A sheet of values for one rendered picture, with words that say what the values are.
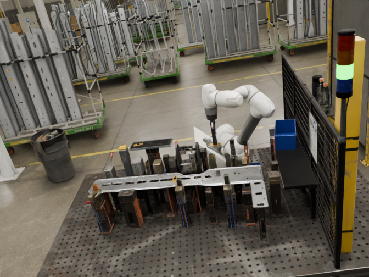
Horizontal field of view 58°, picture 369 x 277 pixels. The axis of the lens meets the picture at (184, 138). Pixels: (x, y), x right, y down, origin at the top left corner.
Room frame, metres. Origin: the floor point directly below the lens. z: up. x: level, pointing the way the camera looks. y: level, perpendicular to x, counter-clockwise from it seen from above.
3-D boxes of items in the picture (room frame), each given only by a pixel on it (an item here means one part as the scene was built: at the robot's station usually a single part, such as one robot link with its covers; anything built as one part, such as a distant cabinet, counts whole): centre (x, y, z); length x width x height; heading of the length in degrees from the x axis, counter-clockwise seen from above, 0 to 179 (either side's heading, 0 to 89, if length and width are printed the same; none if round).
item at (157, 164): (2.39, 0.26, 0.89); 0.13 x 0.11 x 0.38; 169
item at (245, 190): (1.92, -0.36, 0.84); 0.11 x 0.10 x 0.28; 169
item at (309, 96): (2.31, -0.93, 0.77); 1.97 x 0.14 x 1.55; 169
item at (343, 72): (1.39, -0.75, 1.90); 0.07 x 0.07 x 0.06
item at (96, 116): (6.12, 2.41, 0.88); 1.93 x 1.01 x 1.76; 92
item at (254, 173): (2.21, 0.15, 1.00); 1.38 x 0.22 x 0.02; 79
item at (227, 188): (1.93, -0.23, 0.87); 0.12 x 0.09 x 0.35; 169
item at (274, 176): (1.94, -0.57, 0.88); 0.08 x 0.08 x 0.36; 79
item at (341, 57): (1.39, -0.75, 1.97); 0.07 x 0.07 x 0.06
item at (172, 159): (2.41, 0.13, 0.89); 0.13 x 0.11 x 0.38; 169
